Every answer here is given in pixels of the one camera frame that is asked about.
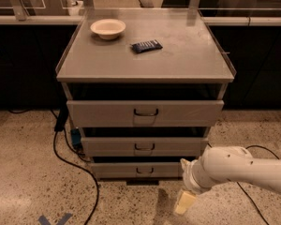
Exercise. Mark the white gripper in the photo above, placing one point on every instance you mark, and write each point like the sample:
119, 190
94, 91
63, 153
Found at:
191, 176

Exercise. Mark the grey bottom drawer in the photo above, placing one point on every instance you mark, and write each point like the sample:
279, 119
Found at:
134, 170

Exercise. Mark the grey drawer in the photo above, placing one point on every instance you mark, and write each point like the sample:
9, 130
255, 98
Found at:
144, 113
134, 170
143, 147

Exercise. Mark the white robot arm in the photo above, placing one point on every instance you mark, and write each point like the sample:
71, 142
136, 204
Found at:
219, 165

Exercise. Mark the grey middle drawer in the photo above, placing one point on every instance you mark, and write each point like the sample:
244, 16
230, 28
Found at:
143, 147

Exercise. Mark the grey drawer cabinet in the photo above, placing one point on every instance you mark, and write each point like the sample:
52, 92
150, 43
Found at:
190, 66

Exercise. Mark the grey top drawer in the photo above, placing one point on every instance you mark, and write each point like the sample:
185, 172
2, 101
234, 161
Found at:
144, 113

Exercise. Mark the blue box behind cabinet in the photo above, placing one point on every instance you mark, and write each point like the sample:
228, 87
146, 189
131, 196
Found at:
75, 137

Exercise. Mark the black power plug block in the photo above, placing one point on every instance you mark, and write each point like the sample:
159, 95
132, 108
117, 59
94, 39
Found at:
61, 119

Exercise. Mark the dark blue snack packet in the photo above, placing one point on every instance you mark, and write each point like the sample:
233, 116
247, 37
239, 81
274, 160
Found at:
146, 46

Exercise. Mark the blue tape cross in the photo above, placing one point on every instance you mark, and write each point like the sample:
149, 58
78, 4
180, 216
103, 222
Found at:
47, 219

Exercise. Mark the white bowl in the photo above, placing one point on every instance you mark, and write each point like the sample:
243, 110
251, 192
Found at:
108, 29

